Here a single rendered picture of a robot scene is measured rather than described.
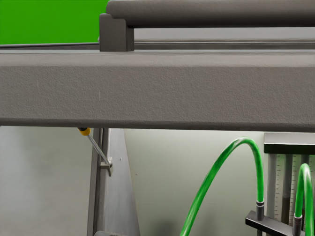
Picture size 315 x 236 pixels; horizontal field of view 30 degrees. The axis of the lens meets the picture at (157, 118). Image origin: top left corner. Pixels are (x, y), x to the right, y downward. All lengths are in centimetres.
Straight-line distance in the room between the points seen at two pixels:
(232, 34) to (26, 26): 293
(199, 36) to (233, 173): 35
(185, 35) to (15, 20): 291
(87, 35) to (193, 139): 262
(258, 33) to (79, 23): 271
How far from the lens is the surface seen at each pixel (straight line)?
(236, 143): 107
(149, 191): 146
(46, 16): 395
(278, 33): 124
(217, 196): 145
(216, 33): 124
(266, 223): 137
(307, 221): 102
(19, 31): 411
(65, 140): 345
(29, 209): 309
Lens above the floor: 211
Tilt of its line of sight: 37 degrees down
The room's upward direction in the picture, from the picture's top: 6 degrees counter-clockwise
